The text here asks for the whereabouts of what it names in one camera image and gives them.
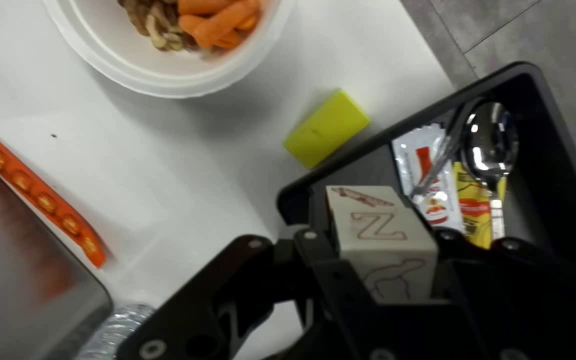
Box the silver countertop appliance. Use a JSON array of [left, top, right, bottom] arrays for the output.
[[0, 149, 115, 360]]

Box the white lettered cube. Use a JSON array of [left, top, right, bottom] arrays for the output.
[[324, 185, 439, 307]]

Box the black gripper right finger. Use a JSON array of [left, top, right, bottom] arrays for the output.
[[426, 227, 576, 360]]

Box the carrot and noodle food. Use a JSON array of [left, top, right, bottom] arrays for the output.
[[115, 0, 264, 57]]

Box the ketchup packet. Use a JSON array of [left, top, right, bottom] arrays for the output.
[[389, 123, 467, 232]]

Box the white bowl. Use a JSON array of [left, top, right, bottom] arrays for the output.
[[39, 0, 296, 103]]

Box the metal spoon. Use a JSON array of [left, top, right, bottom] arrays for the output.
[[460, 100, 521, 243]]

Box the yellow mustard packet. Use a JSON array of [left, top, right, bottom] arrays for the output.
[[451, 160, 509, 252]]

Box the yellow rectangular block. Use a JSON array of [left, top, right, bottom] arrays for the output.
[[281, 87, 374, 170]]

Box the orange strip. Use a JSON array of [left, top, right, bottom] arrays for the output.
[[0, 113, 110, 271]]

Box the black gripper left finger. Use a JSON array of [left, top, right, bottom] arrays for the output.
[[115, 229, 384, 360]]

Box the black plastic tray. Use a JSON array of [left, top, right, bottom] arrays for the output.
[[273, 61, 576, 317]]

